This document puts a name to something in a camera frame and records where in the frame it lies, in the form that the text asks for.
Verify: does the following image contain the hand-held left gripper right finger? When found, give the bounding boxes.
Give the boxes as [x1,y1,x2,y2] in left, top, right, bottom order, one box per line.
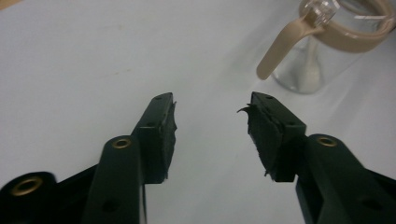
[236,91,396,224]

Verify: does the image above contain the glass pitcher with beige handle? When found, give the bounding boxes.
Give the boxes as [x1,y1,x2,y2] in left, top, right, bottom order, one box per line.
[256,0,396,95]

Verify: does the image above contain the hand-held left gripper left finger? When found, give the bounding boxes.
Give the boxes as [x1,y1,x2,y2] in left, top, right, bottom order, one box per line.
[81,91,178,224]

